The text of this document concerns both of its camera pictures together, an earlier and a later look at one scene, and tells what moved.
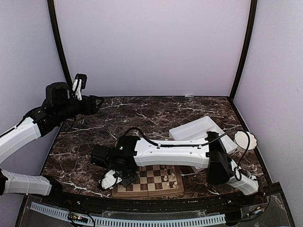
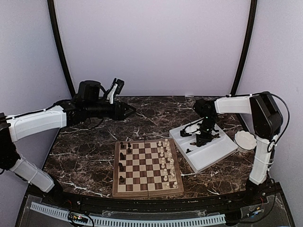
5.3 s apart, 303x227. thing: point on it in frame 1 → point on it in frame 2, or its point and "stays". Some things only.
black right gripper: (133, 177) → (206, 139)
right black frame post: (253, 12) stays
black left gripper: (90, 100) → (119, 115)
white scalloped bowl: (241, 140) stays
